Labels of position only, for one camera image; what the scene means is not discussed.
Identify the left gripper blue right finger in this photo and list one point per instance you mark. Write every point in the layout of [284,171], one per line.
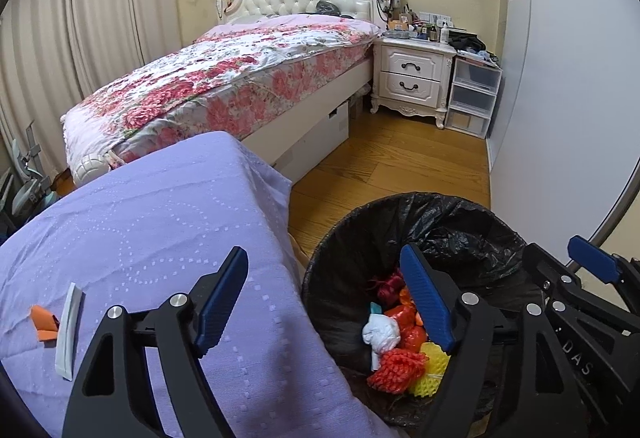
[464,326]

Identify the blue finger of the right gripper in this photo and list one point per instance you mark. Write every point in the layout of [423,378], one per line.
[600,264]

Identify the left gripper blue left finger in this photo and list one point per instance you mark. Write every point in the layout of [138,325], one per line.
[112,395]

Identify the yellow foam net bundle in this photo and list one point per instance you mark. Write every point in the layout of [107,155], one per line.
[436,363]

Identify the red foam net bundle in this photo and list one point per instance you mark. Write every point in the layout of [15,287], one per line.
[399,369]

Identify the white tissue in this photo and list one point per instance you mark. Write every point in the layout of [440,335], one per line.
[382,334]

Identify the light blue packet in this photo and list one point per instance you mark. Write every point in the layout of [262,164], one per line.
[375,308]

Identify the white sachet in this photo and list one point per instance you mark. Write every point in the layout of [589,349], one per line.
[65,343]

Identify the dark red wrapper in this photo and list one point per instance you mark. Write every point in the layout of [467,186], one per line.
[388,290]

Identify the black trash bag bin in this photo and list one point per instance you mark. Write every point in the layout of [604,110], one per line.
[451,254]

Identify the purple tablecloth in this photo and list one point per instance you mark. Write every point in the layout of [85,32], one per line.
[152,228]

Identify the white sliding wardrobe door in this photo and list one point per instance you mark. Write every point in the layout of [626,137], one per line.
[564,144]

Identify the orange paper piece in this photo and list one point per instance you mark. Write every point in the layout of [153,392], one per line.
[45,322]

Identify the translucent plastic drawer unit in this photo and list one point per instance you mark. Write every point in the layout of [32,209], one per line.
[473,95]

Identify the grey office chair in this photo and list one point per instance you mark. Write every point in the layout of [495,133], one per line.
[25,190]

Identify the white under-bed storage box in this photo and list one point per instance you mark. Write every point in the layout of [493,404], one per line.
[318,143]

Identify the white two-drawer nightstand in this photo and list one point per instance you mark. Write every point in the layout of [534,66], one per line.
[412,77]

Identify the pink floral bedspread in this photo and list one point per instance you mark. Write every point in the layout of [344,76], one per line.
[235,78]

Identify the clutter on nightstand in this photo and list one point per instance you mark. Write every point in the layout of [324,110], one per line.
[403,23]

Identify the beige curtains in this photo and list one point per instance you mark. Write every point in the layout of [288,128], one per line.
[55,53]

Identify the dark item on pillow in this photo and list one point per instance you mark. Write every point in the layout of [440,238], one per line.
[327,8]

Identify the white tufted bed frame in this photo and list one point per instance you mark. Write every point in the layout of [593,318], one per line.
[274,139]

